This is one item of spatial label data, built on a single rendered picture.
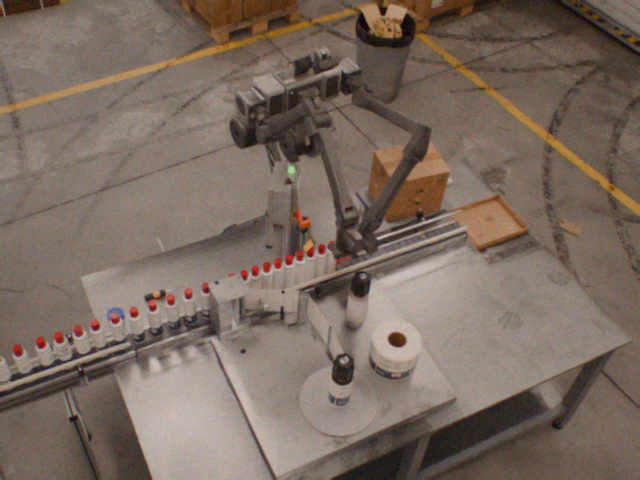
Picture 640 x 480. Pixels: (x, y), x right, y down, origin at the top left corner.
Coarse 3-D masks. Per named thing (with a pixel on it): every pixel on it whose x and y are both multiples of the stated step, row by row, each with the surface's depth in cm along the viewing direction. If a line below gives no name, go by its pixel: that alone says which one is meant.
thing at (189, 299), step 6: (186, 294) 291; (192, 294) 293; (186, 300) 293; (192, 300) 293; (186, 306) 295; (192, 306) 296; (186, 312) 298; (192, 312) 298; (186, 318) 302; (192, 318) 301; (192, 324) 304
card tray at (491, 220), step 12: (468, 204) 367; (480, 204) 372; (492, 204) 373; (504, 204) 371; (456, 216) 365; (468, 216) 366; (480, 216) 366; (492, 216) 367; (504, 216) 368; (516, 216) 365; (468, 228) 360; (480, 228) 361; (492, 228) 361; (504, 228) 362; (516, 228) 362; (528, 228) 359; (480, 240) 355; (492, 240) 351; (504, 240) 356
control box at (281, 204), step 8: (280, 168) 286; (296, 168) 287; (272, 176) 283; (280, 176) 283; (288, 176) 283; (296, 176) 285; (272, 184) 280; (280, 184) 280; (272, 192) 279; (280, 192) 278; (288, 192) 278; (272, 200) 282; (280, 200) 281; (288, 200) 280; (296, 200) 297; (272, 208) 285; (280, 208) 284; (288, 208) 284; (272, 216) 288; (280, 216) 288; (288, 216) 287; (280, 224) 291; (288, 224) 290
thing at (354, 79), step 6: (348, 72) 327; (354, 72) 328; (360, 72) 331; (348, 78) 329; (354, 78) 328; (360, 78) 328; (348, 84) 329; (354, 84) 327; (360, 84) 326; (348, 90) 331; (354, 90) 327
